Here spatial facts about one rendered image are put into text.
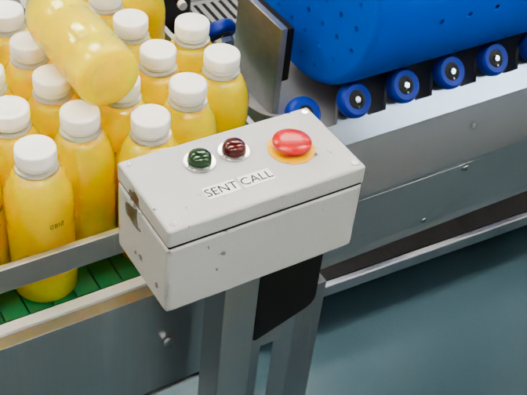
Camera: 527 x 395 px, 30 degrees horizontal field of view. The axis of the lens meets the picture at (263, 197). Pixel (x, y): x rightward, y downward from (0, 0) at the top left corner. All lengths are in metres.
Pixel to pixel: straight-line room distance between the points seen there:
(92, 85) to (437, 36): 0.44
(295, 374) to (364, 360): 0.61
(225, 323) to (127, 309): 0.11
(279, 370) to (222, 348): 0.57
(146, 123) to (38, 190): 0.12
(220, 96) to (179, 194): 0.24
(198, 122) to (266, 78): 0.22
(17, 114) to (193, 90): 0.17
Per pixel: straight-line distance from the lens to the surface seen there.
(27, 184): 0.93
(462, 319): 2.32
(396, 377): 2.17
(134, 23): 1.10
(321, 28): 1.20
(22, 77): 1.07
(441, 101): 1.31
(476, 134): 1.37
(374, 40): 1.12
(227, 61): 1.04
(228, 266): 0.87
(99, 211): 1.01
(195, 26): 1.10
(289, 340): 1.51
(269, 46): 1.19
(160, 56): 1.04
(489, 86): 1.36
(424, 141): 1.31
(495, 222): 2.36
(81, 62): 0.94
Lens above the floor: 1.65
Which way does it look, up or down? 41 degrees down
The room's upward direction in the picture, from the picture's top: 7 degrees clockwise
